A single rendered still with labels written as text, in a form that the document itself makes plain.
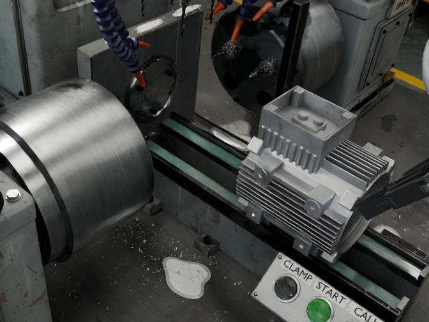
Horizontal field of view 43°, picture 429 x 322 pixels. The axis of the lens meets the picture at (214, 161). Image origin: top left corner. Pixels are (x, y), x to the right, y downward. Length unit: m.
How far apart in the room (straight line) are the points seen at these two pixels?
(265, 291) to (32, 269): 0.31
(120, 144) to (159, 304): 0.33
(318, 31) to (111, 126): 0.56
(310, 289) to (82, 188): 0.34
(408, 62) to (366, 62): 2.34
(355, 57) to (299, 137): 0.52
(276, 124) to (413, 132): 0.74
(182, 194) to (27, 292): 0.42
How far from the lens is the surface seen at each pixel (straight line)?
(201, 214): 1.09
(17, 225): 0.70
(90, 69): 1.01
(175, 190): 1.11
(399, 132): 1.56
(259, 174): 0.89
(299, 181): 0.88
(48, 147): 0.78
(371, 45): 1.41
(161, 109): 1.18
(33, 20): 1.06
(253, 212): 0.94
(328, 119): 0.95
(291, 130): 0.87
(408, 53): 3.88
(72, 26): 1.11
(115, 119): 0.83
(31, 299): 0.82
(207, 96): 1.53
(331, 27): 1.25
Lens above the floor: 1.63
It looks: 40 degrees down
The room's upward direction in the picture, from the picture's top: 7 degrees clockwise
